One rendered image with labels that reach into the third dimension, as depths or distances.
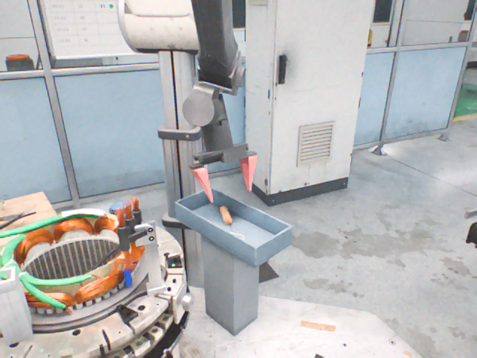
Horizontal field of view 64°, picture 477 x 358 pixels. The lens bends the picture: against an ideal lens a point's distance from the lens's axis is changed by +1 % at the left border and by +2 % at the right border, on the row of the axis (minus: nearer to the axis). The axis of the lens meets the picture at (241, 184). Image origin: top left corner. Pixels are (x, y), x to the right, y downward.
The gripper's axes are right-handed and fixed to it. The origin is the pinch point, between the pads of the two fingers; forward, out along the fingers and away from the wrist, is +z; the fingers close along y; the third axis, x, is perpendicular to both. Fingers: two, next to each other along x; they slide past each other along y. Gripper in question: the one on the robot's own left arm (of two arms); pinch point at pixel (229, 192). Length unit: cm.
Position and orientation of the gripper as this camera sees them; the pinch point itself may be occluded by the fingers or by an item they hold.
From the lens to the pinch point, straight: 76.9
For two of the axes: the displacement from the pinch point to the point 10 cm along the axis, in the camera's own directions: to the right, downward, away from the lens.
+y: 9.3, -2.6, 2.8
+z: 2.1, 9.6, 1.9
